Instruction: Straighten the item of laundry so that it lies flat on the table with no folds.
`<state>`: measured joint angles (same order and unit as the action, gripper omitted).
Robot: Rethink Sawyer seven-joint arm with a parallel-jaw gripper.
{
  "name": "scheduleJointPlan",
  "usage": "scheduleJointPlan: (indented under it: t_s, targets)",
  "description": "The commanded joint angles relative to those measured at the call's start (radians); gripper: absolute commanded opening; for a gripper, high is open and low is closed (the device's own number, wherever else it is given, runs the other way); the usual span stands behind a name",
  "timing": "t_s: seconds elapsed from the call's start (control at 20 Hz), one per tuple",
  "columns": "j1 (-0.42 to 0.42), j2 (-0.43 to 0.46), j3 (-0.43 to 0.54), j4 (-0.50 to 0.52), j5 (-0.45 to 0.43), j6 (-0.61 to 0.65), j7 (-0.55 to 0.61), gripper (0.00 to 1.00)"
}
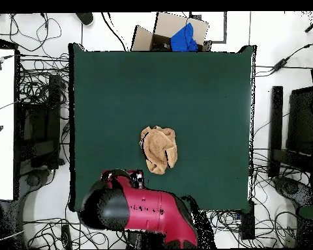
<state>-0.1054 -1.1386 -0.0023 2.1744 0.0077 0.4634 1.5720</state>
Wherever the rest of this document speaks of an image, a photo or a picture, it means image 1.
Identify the blue garment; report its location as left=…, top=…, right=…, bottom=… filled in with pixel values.
left=170, top=22, right=199, bottom=52

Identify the black upright bar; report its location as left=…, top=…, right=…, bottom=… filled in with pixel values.
left=267, top=85, right=284, bottom=178

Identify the black power adapter with cable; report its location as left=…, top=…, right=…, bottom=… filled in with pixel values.
left=255, top=33, right=313, bottom=78

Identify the white side table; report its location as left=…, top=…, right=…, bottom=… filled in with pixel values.
left=0, top=48, right=16, bottom=201

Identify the black round floor device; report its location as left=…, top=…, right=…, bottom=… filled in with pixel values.
left=25, top=169, right=51, bottom=188

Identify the black power strip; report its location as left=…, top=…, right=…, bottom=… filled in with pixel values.
left=61, top=224, right=73, bottom=249

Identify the dark green table cloth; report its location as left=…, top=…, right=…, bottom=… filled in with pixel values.
left=68, top=42, right=257, bottom=212

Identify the open cardboard box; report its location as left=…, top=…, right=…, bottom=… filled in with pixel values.
left=130, top=12, right=213, bottom=52

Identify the black lump with cables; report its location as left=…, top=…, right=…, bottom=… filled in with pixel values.
left=272, top=175, right=313, bottom=206

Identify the black equipment rack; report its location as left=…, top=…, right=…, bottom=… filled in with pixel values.
left=20, top=74, right=64, bottom=170

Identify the long curved black cable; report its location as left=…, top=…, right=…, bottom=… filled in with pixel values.
left=100, top=12, right=128, bottom=52

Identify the tan terry towel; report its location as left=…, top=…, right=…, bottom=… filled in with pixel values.
left=139, top=125, right=178, bottom=175

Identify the black rectangular box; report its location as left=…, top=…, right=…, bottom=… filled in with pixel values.
left=241, top=205, right=256, bottom=240

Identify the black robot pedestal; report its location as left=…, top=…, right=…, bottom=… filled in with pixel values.
left=126, top=230, right=168, bottom=249

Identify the looped black cable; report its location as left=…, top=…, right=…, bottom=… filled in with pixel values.
left=8, top=12, right=63, bottom=52

